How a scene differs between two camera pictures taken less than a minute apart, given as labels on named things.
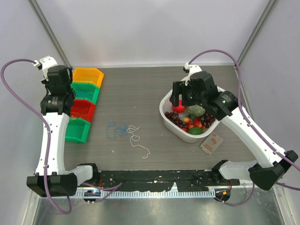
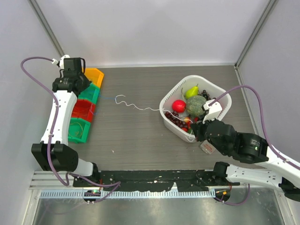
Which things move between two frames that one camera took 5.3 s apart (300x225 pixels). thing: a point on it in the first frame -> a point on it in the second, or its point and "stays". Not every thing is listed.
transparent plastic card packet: x=212 y=143 stays
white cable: x=132 y=144 -> x=155 y=109
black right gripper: x=179 y=87 -> x=197 y=128
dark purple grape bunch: x=174 y=117 stays
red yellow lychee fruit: x=186 y=120 stays
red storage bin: x=83 y=109 stays
